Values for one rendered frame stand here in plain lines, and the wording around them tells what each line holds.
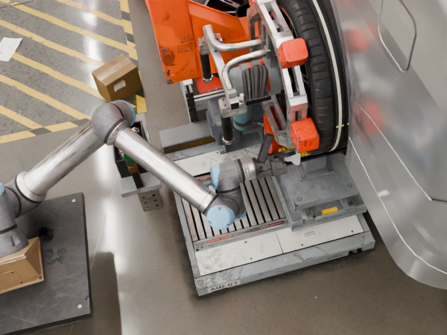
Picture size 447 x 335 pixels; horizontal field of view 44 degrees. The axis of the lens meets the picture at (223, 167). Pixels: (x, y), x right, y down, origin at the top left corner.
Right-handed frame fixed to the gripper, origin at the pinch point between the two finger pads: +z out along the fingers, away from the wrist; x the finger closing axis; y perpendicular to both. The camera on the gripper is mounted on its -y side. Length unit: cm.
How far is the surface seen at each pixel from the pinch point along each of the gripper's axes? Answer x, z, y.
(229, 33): -41, -11, -52
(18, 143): -117, -132, -27
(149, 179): -26, -61, 0
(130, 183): -27, -69, 0
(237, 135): -55, -17, -6
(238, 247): -37, -31, 42
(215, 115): -51, -25, -18
